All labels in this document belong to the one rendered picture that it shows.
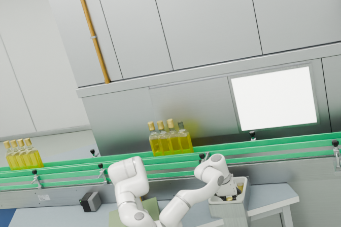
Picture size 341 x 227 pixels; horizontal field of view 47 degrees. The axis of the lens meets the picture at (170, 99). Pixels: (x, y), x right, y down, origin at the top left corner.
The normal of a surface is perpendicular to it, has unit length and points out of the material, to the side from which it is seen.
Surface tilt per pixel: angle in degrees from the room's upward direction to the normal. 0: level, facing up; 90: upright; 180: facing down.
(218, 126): 90
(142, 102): 90
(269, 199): 0
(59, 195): 90
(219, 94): 90
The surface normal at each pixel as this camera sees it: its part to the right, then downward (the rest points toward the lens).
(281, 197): -0.25, -0.93
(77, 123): -0.28, 0.35
